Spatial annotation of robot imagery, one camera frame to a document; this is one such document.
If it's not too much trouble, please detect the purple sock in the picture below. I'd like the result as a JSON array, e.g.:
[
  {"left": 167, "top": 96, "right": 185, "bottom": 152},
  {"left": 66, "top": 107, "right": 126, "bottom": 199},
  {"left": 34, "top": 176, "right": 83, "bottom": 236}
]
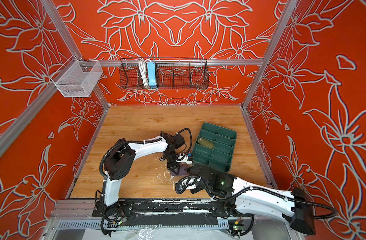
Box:
[{"left": 170, "top": 166, "right": 188, "bottom": 176}]

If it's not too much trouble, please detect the green divided tray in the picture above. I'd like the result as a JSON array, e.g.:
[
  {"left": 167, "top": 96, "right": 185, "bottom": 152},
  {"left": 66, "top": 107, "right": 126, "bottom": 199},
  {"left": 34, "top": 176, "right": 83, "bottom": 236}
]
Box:
[{"left": 191, "top": 123, "right": 237, "bottom": 173}]

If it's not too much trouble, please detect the green striped sock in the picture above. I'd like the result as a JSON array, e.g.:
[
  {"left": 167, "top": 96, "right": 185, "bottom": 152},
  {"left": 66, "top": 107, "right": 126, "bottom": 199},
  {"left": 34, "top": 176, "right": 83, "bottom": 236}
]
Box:
[{"left": 198, "top": 138, "right": 214, "bottom": 149}]

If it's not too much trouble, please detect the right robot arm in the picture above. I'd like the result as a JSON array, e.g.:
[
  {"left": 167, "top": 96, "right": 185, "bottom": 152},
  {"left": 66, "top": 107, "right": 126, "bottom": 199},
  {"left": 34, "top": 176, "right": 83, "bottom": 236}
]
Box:
[{"left": 175, "top": 165, "right": 337, "bottom": 236}]

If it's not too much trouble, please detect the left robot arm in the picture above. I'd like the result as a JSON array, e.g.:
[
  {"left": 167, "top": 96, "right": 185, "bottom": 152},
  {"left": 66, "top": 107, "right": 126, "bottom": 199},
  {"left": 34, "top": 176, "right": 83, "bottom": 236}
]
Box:
[{"left": 99, "top": 132, "right": 192, "bottom": 207}]

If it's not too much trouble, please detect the light blue box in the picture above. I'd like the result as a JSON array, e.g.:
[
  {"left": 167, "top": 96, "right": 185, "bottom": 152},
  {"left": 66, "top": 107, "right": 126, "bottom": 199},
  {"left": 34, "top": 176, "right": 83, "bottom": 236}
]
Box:
[{"left": 147, "top": 62, "right": 157, "bottom": 88}]

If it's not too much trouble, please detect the clear plastic bin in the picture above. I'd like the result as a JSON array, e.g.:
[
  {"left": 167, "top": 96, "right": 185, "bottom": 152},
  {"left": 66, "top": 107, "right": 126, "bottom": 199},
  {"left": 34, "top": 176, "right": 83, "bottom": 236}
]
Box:
[{"left": 52, "top": 60, "right": 103, "bottom": 98}]

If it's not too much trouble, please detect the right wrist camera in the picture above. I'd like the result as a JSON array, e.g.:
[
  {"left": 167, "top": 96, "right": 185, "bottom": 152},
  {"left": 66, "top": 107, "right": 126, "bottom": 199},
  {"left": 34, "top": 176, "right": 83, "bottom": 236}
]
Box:
[{"left": 187, "top": 183, "right": 202, "bottom": 194}]

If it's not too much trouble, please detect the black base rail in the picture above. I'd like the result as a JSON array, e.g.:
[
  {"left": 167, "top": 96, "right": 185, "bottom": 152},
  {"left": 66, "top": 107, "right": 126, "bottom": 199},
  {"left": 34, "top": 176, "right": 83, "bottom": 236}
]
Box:
[{"left": 92, "top": 197, "right": 252, "bottom": 227}]

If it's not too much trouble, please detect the black wire basket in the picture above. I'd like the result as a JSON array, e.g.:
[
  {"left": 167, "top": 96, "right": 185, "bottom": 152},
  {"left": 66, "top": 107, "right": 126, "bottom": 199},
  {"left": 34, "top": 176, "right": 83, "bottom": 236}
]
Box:
[{"left": 119, "top": 58, "right": 209, "bottom": 90}]

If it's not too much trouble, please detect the white cable bundle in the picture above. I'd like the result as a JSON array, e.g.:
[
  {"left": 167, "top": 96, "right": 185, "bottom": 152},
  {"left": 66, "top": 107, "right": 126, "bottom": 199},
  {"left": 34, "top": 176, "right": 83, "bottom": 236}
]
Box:
[{"left": 138, "top": 59, "right": 149, "bottom": 88}]

